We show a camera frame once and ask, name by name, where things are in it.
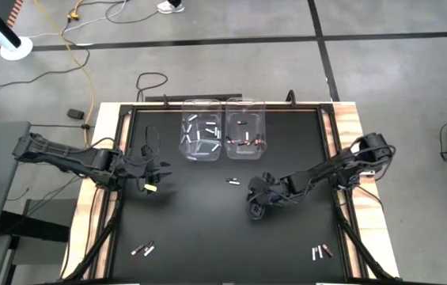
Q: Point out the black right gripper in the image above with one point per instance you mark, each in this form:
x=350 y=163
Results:
x=266 y=190

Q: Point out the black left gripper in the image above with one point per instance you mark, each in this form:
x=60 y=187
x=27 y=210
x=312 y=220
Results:
x=142 y=172

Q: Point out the clear plastic bin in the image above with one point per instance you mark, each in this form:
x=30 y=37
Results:
x=247 y=154
x=203 y=154

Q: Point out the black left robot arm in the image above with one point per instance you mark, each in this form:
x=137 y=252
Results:
x=69 y=156

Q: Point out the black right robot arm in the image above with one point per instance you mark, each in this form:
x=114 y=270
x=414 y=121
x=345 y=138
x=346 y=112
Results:
x=326 y=168

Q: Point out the black table mat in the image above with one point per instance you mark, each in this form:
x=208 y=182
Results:
x=191 y=229

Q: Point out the black power adapter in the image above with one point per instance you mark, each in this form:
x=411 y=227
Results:
x=75 y=114

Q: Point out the black desk foot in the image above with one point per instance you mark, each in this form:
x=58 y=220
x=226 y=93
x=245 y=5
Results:
x=29 y=227

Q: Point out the person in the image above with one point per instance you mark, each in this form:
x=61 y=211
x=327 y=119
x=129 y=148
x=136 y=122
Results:
x=167 y=7

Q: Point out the grey desk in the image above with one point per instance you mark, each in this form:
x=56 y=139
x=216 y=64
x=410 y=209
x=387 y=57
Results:
x=1 y=178

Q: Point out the white pole stand round base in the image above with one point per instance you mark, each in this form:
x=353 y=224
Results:
x=16 y=49

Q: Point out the black frame clamp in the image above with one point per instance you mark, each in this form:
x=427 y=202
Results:
x=165 y=101

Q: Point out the black diagonal frame strut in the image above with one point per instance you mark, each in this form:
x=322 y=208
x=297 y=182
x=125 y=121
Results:
x=95 y=242
x=361 y=246

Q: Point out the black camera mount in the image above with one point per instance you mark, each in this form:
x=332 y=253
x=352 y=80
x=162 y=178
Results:
x=290 y=97

